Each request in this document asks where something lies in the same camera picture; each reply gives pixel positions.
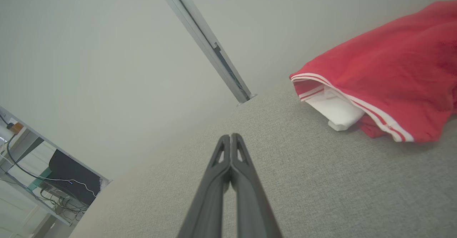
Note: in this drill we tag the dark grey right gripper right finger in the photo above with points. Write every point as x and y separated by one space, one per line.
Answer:
253 206

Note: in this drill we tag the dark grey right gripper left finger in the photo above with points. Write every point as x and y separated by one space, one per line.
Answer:
207 202

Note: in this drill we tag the red jersey shirt white sleeves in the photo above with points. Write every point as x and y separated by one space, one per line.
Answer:
392 70

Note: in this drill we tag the black computer case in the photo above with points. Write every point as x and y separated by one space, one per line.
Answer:
71 173

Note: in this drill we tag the orange capped item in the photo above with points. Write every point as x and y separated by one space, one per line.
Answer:
15 127

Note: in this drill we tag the grey desk frame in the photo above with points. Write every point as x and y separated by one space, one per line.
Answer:
21 148

